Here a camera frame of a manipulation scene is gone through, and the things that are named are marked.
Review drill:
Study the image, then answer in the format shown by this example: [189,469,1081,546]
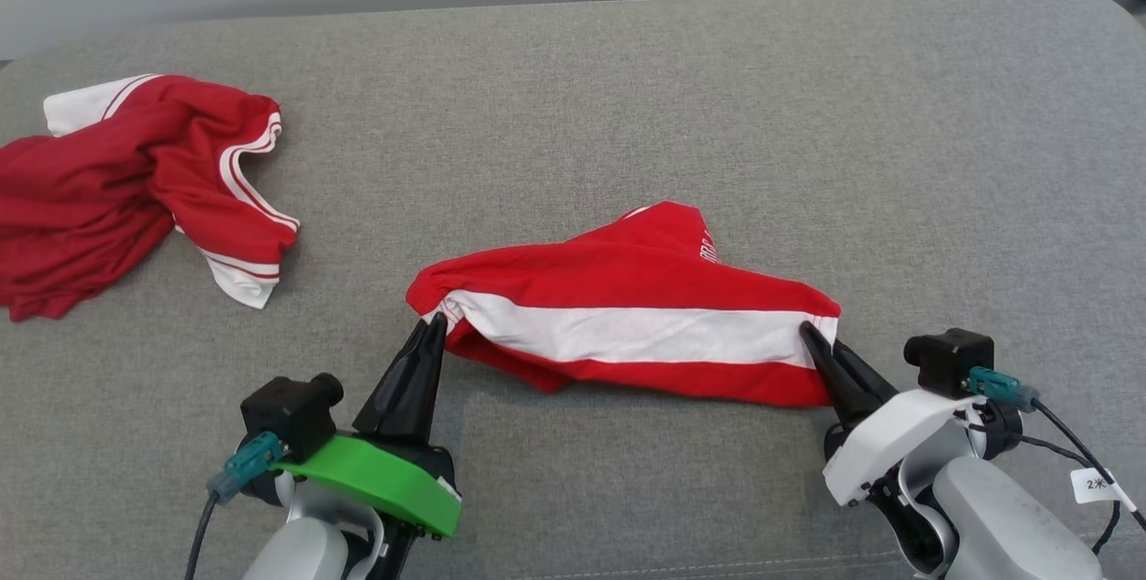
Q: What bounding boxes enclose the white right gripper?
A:
[799,320,981,509]

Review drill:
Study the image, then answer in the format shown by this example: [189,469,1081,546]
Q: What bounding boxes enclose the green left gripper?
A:
[273,312,464,539]

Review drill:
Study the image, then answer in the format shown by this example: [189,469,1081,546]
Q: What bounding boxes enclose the red white sports shorts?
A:
[406,200,842,408]

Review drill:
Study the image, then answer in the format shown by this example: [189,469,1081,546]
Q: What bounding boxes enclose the red white basketball jersey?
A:
[0,72,301,323]

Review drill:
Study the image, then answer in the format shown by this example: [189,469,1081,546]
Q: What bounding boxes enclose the right camera cable teal plug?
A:
[967,367,1146,534]

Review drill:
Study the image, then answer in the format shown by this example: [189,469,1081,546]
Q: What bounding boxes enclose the camera cable teal plug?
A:
[967,367,1146,534]
[184,432,287,580]

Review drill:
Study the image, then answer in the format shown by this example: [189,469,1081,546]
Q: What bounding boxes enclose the left camera cable teal plug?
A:
[184,432,287,580]

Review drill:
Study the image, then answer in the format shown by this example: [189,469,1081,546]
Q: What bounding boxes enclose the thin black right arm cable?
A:
[1016,435,1125,556]

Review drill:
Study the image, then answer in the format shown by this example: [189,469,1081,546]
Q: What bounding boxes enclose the white right cable tag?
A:
[1070,466,1122,506]

